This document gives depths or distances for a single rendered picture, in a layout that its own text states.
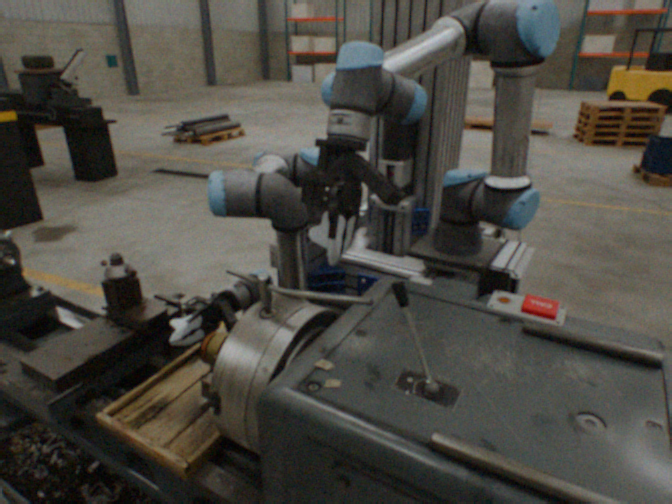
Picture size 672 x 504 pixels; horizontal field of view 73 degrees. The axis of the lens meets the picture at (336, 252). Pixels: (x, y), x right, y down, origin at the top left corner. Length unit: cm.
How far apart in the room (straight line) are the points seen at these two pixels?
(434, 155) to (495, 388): 92
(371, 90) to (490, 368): 48
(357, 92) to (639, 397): 61
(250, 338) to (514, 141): 75
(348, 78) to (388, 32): 77
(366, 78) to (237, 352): 52
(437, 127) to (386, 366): 92
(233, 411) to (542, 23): 97
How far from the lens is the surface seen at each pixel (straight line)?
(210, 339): 107
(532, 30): 109
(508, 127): 116
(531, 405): 71
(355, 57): 77
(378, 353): 75
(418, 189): 153
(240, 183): 112
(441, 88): 146
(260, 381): 83
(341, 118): 75
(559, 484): 60
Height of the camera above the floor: 171
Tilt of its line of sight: 25 degrees down
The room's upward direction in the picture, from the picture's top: straight up
